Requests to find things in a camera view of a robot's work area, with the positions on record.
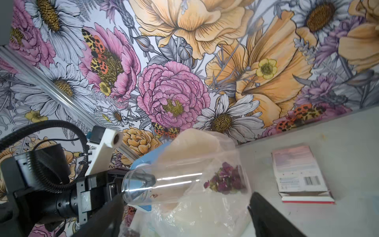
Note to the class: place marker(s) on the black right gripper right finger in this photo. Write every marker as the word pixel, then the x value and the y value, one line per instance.
pixel 268 221

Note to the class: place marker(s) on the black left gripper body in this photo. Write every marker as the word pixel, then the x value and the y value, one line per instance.
pixel 96 190

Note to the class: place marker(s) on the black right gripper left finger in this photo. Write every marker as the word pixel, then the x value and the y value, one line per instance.
pixel 106 222

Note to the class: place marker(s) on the clear jar with dried flowers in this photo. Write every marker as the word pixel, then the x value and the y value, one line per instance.
pixel 210 175

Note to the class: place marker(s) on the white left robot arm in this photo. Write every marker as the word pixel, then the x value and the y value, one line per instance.
pixel 39 192

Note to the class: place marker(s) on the pink tea packet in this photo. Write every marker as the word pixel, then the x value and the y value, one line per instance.
pixel 298 176

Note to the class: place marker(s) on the blue lidded storage box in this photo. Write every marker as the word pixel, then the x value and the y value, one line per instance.
pixel 148 159

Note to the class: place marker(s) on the bin with plastic liner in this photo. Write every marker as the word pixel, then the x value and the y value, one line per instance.
pixel 199 216

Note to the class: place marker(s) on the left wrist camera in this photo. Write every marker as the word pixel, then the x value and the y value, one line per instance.
pixel 104 141

